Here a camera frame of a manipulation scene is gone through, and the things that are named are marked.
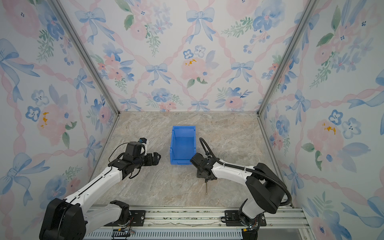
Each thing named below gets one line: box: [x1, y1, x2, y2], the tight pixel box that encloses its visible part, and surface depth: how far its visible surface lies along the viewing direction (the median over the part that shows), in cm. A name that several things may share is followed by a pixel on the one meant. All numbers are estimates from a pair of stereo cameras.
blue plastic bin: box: [170, 125, 197, 165], surface depth 104 cm
